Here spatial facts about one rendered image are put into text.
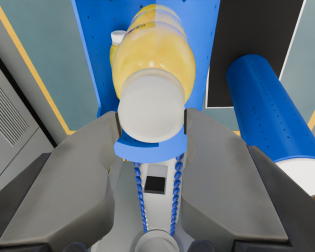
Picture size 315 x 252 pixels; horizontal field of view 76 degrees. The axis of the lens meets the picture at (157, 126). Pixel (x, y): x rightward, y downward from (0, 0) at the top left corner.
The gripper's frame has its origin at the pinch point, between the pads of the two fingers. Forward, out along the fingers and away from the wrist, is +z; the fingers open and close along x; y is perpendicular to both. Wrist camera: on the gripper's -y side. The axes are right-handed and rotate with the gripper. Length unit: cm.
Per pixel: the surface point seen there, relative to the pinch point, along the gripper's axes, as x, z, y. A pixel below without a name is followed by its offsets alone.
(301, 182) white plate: 53, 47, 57
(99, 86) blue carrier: -16.6, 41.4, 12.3
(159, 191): -3, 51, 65
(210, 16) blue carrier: 8.8, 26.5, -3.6
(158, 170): -4, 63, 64
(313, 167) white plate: 53, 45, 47
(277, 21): 70, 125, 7
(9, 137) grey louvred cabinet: -140, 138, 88
